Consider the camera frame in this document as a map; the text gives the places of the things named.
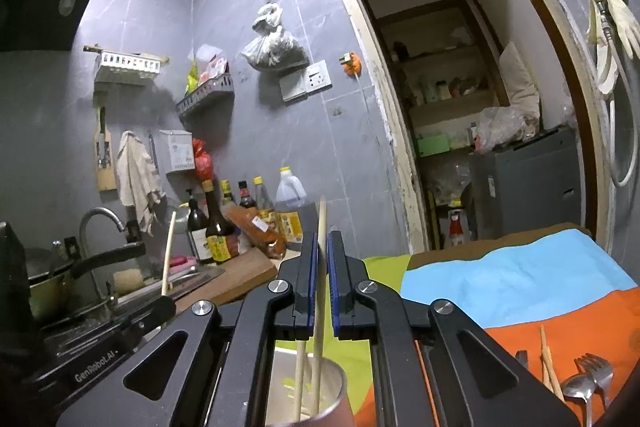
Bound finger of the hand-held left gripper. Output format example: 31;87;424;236
117;294;177;349

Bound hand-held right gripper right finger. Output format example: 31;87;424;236
327;231;583;427

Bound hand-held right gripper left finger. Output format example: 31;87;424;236
57;232;321;427

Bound pale wooden chopstick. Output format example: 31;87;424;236
294;196;327;423
161;211;177;298
293;341;307;422

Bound stainless steel cup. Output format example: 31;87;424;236
265;351;353;427

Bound brown wooden chopstick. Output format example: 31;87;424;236
544;346;566;404
539;326;557;400

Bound metal spoon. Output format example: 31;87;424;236
560;374;595;427

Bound metal fork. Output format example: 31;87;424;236
574;353;615;410

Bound kitchen cleaver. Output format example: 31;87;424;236
112;267;227;308

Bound yellow sponge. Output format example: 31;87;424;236
112;269;144;294

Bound wooden cutting board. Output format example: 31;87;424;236
175;248;279;314

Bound orange food package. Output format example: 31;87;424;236
222;205;287;259

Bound large oil bottle yellow cap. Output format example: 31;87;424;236
274;166;307;243

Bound sauce bottle yellow cap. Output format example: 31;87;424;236
252;176;276;228

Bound dark bottle yellow label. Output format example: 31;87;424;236
201;179;241;266

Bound dark sauce bottle red label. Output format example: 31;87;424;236
237;180;259;210

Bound metal faucet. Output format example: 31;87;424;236
78;207;124;268

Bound black appliance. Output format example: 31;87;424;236
0;221;33;338

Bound red and white bottle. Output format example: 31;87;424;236
446;208;467;250

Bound beige hanging towel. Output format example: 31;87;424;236
116;130;165;236

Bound red plastic bag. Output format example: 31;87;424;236
192;138;215;182

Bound wooden knife holder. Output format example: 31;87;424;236
94;106;117;192

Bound green box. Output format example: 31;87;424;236
416;134;452;158

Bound multicolour tablecloth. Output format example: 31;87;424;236
272;227;640;427

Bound wooden storage shelves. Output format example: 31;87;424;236
370;0;511;253

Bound grey washing machine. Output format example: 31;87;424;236
469;128;584;242

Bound yellow snack packet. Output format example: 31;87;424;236
186;57;201;96

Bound crumpled clear plastic bag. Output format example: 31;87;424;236
471;105;542;154

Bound red snack packets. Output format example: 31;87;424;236
199;51;229;88

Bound hanging clear plastic bag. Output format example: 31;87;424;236
240;1;309;70

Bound wooden rolling stick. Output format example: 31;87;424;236
82;44;170;62

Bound beige pillow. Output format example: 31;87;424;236
497;41;542;124

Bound cream rubber gloves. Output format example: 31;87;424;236
586;0;640;96

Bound pan with black handle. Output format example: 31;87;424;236
24;242;147;325

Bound white wall box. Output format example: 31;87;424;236
159;129;195;174

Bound wooden door frame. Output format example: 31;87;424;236
311;0;617;258

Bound white wall socket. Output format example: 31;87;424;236
305;59;332;94

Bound grey wall shelf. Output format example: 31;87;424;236
175;74;236;118

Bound orange wall hook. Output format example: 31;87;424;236
339;51;362;76

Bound white wall basket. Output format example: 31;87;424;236
94;50;168;86

